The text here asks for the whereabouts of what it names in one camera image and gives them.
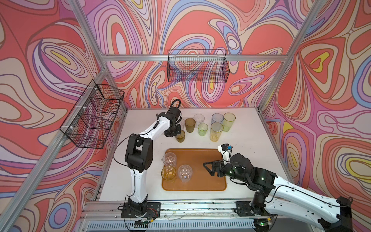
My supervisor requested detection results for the clear faceted glass front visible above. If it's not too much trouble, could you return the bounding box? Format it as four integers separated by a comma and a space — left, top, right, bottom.
177, 164, 193, 183

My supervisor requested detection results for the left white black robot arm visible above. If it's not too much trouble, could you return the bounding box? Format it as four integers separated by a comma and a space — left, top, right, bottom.
125, 106, 182, 215

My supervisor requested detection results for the green tall glass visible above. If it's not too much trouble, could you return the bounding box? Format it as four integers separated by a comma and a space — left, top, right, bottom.
223, 112, 236, 132

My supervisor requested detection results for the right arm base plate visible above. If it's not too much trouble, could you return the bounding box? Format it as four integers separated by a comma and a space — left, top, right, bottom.
234, 201, 276, 217

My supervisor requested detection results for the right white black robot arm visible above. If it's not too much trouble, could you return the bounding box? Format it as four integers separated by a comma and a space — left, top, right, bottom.
203, 153, 353, 232

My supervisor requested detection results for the back black wire basket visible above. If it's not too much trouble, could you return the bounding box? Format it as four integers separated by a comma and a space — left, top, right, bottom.
167, 48, 230, 83

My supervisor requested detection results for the black wire basket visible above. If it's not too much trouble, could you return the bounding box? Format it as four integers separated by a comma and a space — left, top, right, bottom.
60, 80, 125, 149
167, 48, 230, 83

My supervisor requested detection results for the clear faceted glass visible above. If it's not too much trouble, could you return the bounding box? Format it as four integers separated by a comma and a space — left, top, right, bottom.
162, 152, 177, 167
177, 164, 193, 183

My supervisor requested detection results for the yellow tall glass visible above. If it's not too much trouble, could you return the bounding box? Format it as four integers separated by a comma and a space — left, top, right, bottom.
210, 122, 224, 142

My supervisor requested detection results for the green short glass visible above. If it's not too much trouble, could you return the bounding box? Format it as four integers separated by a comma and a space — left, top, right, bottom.
198, 123, 208, 136

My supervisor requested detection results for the yellow short plastic glass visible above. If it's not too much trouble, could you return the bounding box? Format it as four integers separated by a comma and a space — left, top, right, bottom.
161, 165, 177, 183

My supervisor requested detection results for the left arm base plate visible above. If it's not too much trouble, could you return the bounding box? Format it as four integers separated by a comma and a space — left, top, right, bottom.
121, 202, 161, 219

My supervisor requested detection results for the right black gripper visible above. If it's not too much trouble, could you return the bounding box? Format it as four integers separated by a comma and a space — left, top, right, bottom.
202, 159, 249, 184

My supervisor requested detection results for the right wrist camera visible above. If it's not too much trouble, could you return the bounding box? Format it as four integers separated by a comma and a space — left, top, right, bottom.
217, 144, 233, 156

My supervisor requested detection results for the brown tall glass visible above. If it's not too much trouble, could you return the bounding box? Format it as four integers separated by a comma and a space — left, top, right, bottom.
185, 118, 196, 133

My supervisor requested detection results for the left black wire basket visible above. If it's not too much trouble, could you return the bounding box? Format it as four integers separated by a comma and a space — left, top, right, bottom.
60, 80, 125, 149

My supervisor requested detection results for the bluish clear tall glass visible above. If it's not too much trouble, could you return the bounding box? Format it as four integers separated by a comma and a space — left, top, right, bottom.
211, 113, 224, 124

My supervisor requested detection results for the brown short glass front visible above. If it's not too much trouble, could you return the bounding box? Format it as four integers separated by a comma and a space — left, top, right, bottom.
175, 130, 186, 143

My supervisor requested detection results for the clear glass back centre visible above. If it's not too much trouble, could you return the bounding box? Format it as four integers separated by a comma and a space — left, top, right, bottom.
193, 114, 205, 125

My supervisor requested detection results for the brown plastic tray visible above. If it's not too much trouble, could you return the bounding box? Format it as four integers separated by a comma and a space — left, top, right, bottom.
162, 148, 227, 191

